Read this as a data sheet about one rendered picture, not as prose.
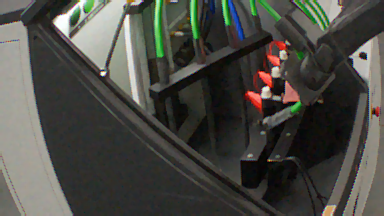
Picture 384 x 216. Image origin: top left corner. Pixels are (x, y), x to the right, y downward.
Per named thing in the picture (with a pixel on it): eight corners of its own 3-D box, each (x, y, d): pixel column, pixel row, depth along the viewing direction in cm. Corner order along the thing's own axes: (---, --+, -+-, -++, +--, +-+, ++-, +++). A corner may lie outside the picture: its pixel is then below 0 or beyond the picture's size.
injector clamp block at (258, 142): (280, 209, 156) (283, 159, 148) (241, 209, 160) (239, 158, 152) (317, 127, 182) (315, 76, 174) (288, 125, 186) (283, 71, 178)
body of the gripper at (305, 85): (283, 74, 120) (291, 62, 113) (316, 49, 122) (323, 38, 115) (302, 108, 119) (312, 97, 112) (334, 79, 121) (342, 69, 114)
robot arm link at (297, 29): (335, 59, 101) (350, 38, 105) (287, 4, 102) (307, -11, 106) (312, 91, 111) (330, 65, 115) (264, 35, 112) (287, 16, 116)
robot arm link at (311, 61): (328, 79, 107) (342, 60, 108) (302, 46, 108) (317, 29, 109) (320, 90, 114) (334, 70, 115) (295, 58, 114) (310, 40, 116)
